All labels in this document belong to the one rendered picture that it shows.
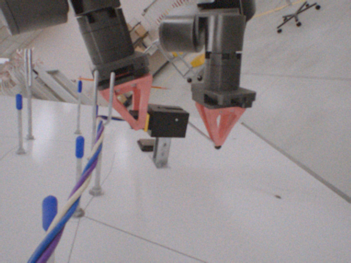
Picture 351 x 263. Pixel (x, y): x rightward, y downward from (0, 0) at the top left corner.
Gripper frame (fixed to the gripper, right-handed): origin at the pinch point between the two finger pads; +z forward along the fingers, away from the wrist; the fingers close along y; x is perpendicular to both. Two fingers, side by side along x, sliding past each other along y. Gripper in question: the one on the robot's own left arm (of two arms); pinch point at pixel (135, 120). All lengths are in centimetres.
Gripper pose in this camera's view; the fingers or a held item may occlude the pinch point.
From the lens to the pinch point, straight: 35.7
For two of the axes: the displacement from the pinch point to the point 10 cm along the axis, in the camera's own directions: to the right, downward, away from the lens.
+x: 9.0, -3.6, 2.3
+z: 2.3, 8.6, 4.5
